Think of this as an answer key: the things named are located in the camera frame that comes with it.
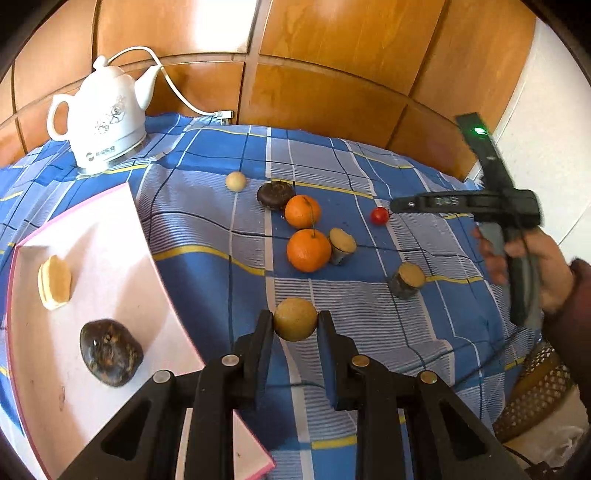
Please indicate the person's right hand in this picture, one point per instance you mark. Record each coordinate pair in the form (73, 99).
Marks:
(551, 267)

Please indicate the dark brown whole fruit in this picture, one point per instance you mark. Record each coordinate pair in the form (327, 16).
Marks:
(111, 353)

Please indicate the red cherry tomato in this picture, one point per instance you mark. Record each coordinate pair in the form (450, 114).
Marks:
(379, 215)

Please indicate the white plastic bag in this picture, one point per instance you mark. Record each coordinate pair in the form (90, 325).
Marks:
(554, 443)

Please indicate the sugarcane piece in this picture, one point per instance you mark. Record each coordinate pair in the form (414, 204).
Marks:
(342, 247)
(407, 280)

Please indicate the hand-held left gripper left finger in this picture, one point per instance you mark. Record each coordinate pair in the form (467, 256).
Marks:
(264, 353)

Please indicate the round tan fruit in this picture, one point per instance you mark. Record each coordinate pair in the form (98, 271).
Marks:
(295, 319)

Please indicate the white power plug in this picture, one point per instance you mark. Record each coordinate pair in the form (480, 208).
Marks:
(226, 115)

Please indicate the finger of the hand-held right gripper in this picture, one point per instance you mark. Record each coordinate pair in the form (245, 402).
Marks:
(429, 203)

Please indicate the white ceramic electric kettle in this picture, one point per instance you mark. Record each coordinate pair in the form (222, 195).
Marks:
(104, 124)

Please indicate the white tray with pink rim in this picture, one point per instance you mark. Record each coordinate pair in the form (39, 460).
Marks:
(115, 258)

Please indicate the wicker basket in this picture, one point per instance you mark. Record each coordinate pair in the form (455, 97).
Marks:
(535, 387)

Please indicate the dark brown half fruit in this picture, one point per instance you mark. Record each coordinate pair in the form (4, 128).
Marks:
(274, 194)

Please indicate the orange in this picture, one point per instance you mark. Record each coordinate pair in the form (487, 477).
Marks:
(308, 250)
(302, 211)

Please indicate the cut tan fruit piece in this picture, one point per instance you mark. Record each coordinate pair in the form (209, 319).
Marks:
(55, 282)

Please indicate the blue checked cloth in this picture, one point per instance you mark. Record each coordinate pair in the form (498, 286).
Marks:
(207, 221)

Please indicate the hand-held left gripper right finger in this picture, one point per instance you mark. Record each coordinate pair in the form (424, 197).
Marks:
(328, 360)

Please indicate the person's right forearm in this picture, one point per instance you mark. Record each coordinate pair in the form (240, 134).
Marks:
(577, 323)

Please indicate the small tan ball fruit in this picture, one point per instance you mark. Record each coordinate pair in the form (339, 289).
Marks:
(235, 181)

